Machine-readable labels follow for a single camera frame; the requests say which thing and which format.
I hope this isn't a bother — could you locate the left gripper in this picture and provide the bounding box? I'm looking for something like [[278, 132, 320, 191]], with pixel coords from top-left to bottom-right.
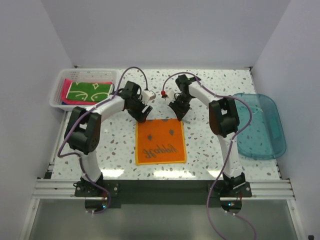
[[126, 94, 152, 123]]

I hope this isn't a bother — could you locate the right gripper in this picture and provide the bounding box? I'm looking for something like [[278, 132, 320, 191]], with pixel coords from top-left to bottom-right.
[[169, 94, 194, 121]]

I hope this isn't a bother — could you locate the orange grey patterned towel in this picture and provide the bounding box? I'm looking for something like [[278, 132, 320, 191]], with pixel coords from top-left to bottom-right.
[[135, 118, 187, 165]]

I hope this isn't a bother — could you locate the yellow green patterned towel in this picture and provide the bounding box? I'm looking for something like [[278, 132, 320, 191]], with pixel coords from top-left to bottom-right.
[[66, 82, 114, 103]]

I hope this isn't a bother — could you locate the pink towel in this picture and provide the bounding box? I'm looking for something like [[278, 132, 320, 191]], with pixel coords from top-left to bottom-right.
[[60, 78, 113, 105]]

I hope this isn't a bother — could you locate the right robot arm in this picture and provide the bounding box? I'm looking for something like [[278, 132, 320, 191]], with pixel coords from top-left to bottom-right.
[[161, 72, 246, 198]]

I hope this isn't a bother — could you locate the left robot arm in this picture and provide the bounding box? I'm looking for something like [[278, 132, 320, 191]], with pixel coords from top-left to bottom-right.
[[63, 81, 156, 197]]

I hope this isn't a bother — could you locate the white plastic basket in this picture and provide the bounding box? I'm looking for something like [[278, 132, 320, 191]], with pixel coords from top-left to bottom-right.
[[49, 68, 119, 111]]

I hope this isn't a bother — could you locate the teal plastic tub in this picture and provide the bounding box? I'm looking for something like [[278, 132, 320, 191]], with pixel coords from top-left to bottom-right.
[[234, 93, 287, 160]]

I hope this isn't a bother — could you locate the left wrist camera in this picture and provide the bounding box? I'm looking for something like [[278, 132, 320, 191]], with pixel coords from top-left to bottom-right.
[[141, 90, 156, 104]]

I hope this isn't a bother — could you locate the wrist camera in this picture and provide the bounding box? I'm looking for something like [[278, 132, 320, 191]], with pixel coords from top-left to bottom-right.
[[141, 90, 156, 104], [161, 89, 175, 100]]

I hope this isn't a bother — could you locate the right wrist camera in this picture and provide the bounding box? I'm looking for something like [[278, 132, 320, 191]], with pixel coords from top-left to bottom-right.
[[161, 89, 175, 100]]

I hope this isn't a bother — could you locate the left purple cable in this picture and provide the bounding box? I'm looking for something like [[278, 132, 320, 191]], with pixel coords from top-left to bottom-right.
[[57, 66, 152, 216]]

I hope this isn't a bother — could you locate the purple cable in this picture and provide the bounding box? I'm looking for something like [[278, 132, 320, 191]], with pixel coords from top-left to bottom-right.
[[57, 66, 152, 216], [161, 72, 258, 240]]

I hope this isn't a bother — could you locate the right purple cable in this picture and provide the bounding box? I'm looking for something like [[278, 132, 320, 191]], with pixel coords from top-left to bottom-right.
[[161, 72, 258, 240]]

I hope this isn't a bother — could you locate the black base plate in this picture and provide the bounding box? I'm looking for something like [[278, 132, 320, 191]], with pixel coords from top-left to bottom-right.
[[73, 179, 253, 212]]

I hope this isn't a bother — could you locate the aluminium rail frame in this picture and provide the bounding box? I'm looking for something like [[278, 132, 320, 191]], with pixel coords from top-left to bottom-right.
[[18, 159, 307, 240]]

